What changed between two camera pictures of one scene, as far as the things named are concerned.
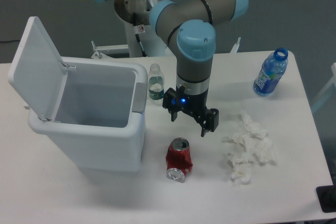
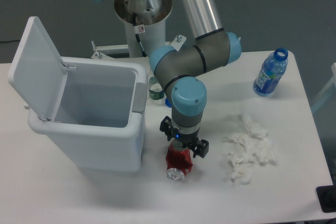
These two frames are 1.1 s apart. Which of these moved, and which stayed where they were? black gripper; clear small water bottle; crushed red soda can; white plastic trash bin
Moved: black gripper
Stayed: white plastic trash bin; crushed red soda can; clear small water bottle
